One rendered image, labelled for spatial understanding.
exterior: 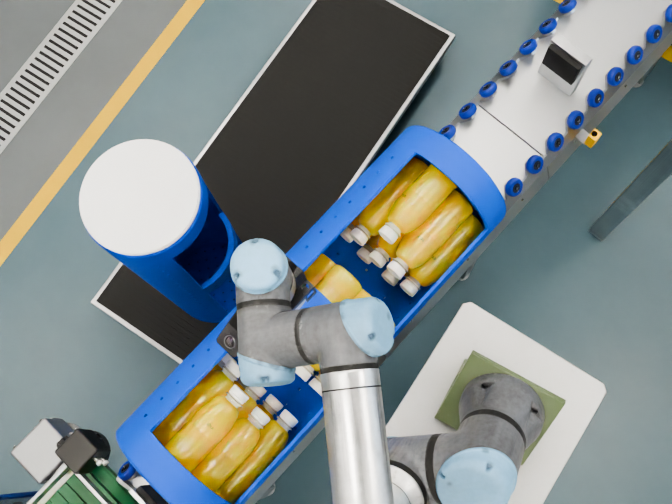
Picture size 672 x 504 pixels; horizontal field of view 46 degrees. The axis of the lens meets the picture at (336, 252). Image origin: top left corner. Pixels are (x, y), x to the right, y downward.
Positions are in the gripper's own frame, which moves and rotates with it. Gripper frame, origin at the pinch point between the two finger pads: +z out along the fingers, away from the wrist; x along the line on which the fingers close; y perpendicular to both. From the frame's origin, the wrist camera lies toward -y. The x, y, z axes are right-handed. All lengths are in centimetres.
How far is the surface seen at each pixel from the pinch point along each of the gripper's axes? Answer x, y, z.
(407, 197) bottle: 1.0, 35.9, 15.1
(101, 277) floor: 86, -27, 134
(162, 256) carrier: 37, -6, 35
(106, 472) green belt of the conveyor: 14, -50, 45
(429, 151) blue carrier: 3.5, 45.3, 12.1
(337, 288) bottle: -1.3, 12.8, 14.6
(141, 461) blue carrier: 2.8, -35.5, 11.5
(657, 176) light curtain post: -35, 102, 73
